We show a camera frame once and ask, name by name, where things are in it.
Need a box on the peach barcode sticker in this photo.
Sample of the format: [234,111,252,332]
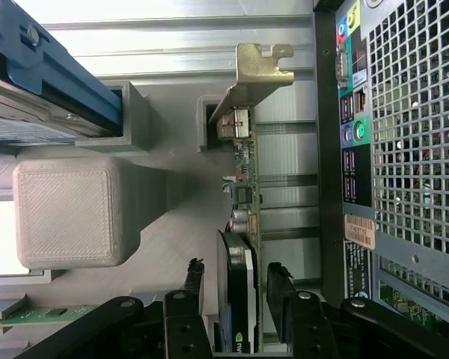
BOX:
[343,212,377,251]

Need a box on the gray printed parts rack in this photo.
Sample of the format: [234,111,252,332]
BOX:
[0,79,255,355]

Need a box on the dark gray PC case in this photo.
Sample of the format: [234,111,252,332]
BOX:
[312,0,449,359]

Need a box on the silver CPU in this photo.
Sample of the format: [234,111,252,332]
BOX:
[0,291,28,322]

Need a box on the hard disk with blue rails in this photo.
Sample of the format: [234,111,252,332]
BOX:
[0,0,123,145]

